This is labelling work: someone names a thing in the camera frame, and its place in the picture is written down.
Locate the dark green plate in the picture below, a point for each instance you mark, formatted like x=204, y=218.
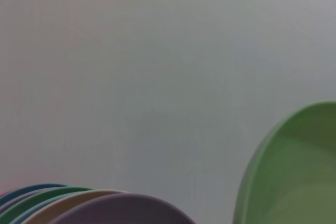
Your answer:
x=34, y=196

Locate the beige plate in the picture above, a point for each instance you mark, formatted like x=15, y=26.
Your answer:
x=68, y=203

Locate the teal blue plate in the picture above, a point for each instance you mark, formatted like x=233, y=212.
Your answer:
x=26, y=189

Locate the grey purple plate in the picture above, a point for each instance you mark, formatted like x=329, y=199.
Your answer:
x=10, y=201

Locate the light green plate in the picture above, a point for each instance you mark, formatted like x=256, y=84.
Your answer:
x=291, y=171

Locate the light blue plate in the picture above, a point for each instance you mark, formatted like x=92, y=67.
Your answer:
x=31, y=209

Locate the red plate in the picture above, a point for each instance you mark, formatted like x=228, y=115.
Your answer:
x=4, y=193

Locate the lilac plate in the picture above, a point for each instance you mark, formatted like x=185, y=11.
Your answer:
x=126, y=211

